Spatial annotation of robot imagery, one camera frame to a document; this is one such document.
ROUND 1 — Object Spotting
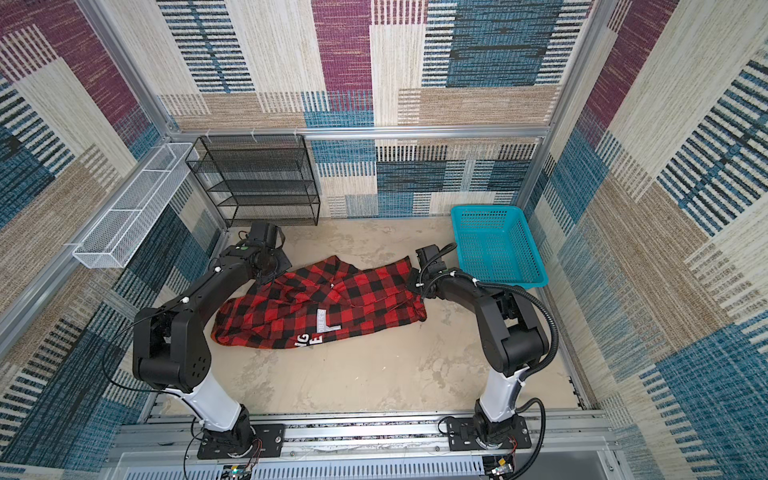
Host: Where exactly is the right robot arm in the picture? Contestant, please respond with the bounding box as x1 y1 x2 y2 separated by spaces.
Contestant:
407 269 559 448

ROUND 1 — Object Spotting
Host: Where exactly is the black corrugated cable conduit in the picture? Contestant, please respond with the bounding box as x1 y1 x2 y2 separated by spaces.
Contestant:
473 279 560 480

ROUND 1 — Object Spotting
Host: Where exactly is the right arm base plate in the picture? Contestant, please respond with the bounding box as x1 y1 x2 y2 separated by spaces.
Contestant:
437 415 532 451

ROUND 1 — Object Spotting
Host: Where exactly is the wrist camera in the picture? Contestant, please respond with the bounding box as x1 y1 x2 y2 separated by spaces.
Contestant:
416 244 442 270
246 220 285 249

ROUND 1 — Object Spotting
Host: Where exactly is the black wire shelf rack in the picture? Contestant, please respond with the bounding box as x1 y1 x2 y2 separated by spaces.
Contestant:
185 134 321 228

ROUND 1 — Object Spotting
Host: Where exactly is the teal plastic basket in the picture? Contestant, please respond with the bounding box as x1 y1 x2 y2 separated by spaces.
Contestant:
451 204 549 290

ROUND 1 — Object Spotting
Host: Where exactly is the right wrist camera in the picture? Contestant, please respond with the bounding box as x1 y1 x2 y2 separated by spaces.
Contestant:
416 244 442 270

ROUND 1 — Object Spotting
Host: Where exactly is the aluminium mounting rail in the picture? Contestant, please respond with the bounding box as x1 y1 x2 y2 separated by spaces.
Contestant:
99 409 633 479

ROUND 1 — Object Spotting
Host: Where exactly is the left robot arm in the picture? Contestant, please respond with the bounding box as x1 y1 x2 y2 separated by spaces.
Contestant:
133 241 291 457

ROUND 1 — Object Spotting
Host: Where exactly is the white wire mesh tray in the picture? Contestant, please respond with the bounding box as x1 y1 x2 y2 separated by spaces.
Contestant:
72 143 192 269

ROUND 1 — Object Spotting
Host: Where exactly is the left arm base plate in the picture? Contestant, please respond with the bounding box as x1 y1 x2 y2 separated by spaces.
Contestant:
196 424 285 460

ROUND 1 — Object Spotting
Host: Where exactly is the red black plaid shirt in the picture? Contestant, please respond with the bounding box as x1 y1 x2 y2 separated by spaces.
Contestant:
211 256 427 350

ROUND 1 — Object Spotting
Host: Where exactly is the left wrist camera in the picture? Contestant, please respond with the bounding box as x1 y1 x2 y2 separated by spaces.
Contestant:
246 220 285 249

